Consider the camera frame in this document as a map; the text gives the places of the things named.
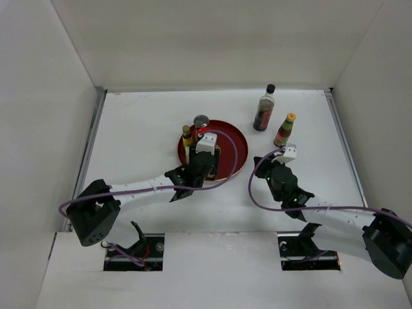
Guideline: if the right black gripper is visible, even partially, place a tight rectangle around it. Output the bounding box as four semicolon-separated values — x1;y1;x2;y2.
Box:
254;153;286;201

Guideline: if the small yellow label bottle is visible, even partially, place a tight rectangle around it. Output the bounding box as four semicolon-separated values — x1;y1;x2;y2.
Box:
182;125;193;151

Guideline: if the red lid sauce jar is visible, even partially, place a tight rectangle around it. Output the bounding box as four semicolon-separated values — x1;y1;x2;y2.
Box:
194;127;209;142

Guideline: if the silver cap spice shaker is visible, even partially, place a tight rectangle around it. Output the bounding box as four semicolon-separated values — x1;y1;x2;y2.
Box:
193;115;210;130

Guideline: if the tall dark soy sauce bottle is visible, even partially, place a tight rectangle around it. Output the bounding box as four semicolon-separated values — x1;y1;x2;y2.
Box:
253;84;276;131

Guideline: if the pink cap spice jar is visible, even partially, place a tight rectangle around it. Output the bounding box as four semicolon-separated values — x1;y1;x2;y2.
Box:
206;171;217;182

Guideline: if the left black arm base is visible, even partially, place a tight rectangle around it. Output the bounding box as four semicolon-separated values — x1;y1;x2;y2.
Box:
100;221;165;272

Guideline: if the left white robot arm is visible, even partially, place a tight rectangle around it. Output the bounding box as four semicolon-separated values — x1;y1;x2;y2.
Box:
66;151;218;257

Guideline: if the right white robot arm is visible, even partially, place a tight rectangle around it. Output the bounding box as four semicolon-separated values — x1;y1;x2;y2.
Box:
251;154;411;279

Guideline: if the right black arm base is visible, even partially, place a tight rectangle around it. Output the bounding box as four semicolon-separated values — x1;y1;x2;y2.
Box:
277;223;341;271

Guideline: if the round red tray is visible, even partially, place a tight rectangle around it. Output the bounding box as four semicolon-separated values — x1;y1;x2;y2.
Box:
177;119;249;183

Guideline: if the red chili sauce bottle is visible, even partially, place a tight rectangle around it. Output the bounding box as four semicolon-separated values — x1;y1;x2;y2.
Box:
274;113;296;147

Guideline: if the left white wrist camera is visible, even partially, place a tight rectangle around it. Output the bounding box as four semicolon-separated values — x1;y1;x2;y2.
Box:
195;132;218;155

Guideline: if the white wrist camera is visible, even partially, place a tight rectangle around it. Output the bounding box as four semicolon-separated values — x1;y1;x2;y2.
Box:
272;144;297;164
195;132;218;155

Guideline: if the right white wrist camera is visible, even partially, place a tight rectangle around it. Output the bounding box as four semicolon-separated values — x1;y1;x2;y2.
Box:
272;144;297;164

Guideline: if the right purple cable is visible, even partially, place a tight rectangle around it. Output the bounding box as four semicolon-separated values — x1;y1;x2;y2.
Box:
248;146;412;229

